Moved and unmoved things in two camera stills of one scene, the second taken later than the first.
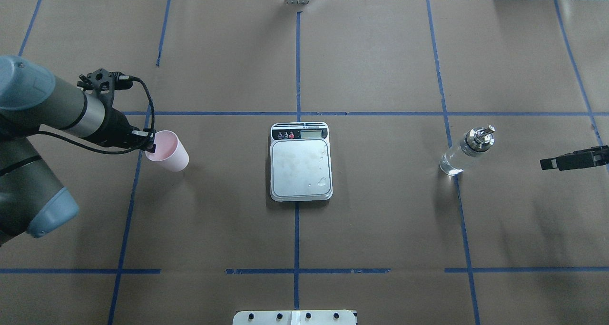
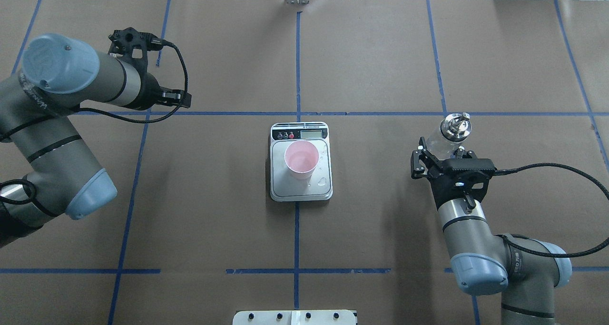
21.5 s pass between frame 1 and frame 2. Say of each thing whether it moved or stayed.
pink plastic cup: moved
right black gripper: moved
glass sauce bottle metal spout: moved
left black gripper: moved
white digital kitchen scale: stayed
